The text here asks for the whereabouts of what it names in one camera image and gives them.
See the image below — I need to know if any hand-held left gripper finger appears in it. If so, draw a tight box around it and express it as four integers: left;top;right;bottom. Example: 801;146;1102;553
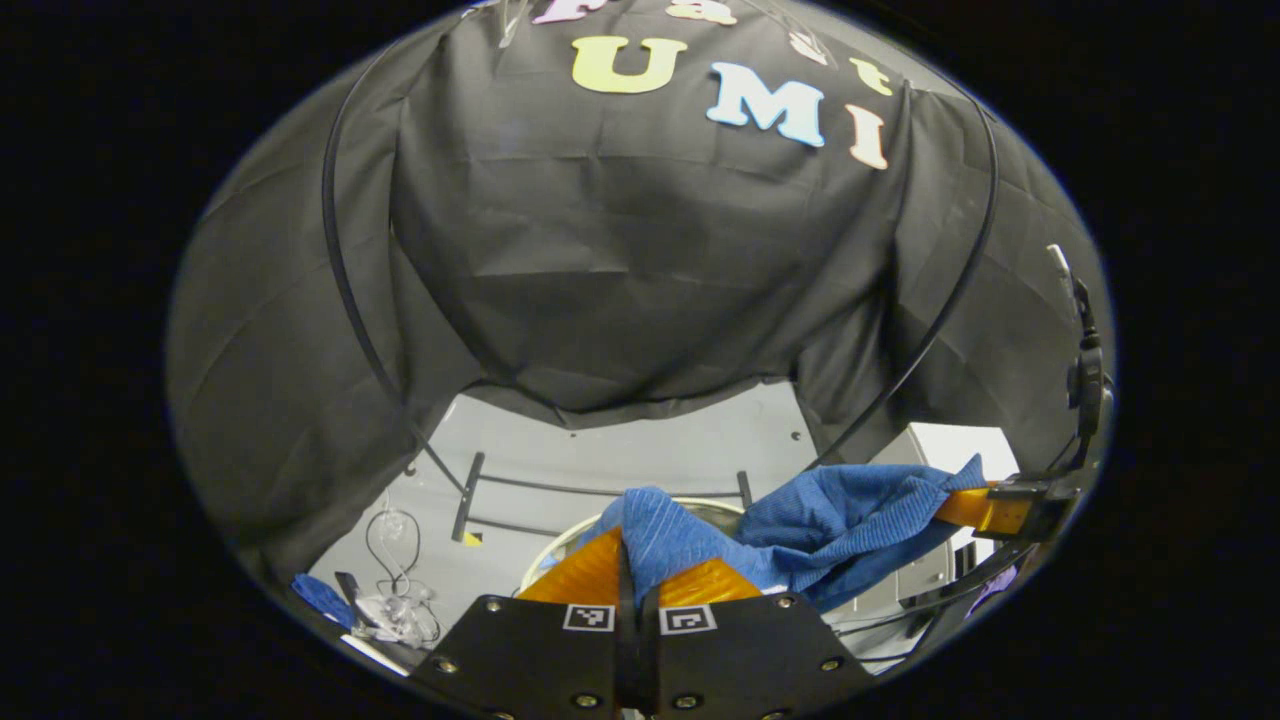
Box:
640;558;879;720
412;527;641;720

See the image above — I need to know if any round laundry hamper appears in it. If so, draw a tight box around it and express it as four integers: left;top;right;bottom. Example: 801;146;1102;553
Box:
518;496;749;593

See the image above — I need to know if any blue corduroy jacket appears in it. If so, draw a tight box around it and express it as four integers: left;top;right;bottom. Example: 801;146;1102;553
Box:
590;453;991;613

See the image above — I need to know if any black clothes rack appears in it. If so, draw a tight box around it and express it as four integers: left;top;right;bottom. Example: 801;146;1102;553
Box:
320;40;1001;546

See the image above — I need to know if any white box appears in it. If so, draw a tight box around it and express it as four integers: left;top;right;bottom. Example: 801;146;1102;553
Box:
830;423;1021;641

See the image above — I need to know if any clear plastic bag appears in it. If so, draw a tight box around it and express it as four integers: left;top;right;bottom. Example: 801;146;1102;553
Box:
355;590;438;648

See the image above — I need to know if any small blue cloth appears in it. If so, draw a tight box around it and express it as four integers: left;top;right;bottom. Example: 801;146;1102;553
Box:
290;572;358;631

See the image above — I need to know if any black backdrop cloth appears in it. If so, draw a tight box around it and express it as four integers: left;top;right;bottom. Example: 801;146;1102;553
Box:
165;0;1116;581

